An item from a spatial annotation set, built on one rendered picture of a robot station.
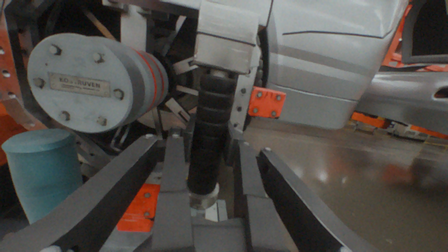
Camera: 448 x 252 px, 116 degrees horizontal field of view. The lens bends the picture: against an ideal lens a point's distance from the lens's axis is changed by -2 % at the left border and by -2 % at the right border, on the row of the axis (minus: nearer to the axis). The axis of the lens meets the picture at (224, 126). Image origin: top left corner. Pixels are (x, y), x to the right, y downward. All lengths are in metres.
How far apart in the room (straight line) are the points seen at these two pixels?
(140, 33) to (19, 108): 0.32
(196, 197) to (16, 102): 0.46
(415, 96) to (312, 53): 1.88
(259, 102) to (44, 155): 0.42
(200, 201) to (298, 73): 0.63
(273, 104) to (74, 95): 0.37
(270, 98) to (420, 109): 2.19
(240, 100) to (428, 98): 2.25
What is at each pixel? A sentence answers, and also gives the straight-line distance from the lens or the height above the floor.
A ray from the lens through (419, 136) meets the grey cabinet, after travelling 8.72.
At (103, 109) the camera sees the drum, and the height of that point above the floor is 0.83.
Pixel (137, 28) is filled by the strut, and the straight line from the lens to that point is 0.40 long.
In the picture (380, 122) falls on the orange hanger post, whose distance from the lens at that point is 4.20.
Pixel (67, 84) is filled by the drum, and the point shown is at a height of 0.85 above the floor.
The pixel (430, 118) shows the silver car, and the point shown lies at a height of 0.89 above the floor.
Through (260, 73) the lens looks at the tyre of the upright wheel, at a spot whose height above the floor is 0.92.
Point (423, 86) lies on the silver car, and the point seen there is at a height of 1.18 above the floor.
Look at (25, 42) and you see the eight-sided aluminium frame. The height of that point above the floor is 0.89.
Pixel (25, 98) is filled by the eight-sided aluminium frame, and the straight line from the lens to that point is 0.54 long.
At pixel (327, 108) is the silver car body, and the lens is 0.83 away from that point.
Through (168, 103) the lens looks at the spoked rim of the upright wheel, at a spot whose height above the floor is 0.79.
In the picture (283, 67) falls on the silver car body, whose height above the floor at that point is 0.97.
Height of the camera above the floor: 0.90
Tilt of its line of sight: 18 degrees down
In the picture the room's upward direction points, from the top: 11 degrees clockwise
